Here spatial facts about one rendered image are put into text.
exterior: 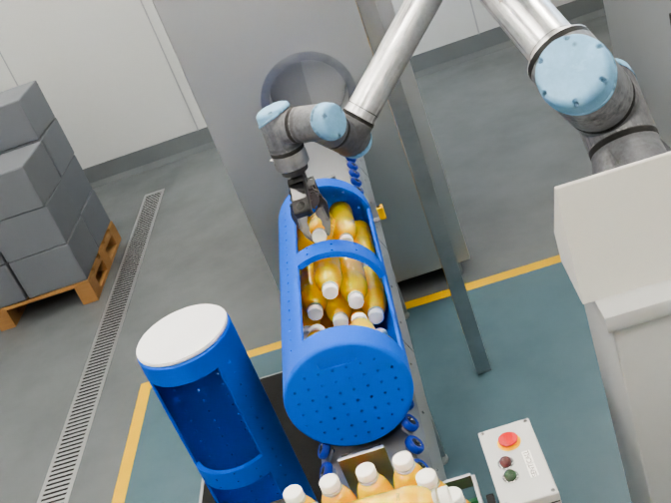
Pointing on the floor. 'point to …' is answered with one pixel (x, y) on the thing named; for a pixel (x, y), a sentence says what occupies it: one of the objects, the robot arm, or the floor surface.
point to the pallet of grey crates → (46, 211)
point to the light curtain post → (427, 195)
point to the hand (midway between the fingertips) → (319, 235)
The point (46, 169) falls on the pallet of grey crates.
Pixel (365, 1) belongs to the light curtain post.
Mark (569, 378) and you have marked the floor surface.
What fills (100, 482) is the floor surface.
